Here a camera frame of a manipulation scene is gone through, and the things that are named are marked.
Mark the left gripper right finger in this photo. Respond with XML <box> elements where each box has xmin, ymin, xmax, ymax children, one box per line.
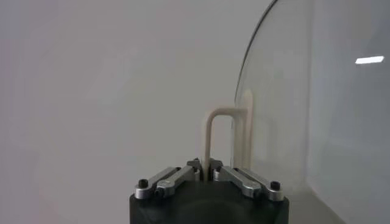
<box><xmin>210</xmin><ymin>159</ymin><xmax>284</xmax><ymax>201</ymax></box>

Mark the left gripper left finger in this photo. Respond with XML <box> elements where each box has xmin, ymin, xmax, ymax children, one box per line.
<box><xmin>133</xmin><ymin>158</ymin><xmax>204</xmax><ymax>200</ymax></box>

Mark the round glass pot lid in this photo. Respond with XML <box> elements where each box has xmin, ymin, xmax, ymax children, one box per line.
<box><xmin>200</xmin><ymin>0</ymin><xmax>390</xmax><ymax>224</ymax></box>

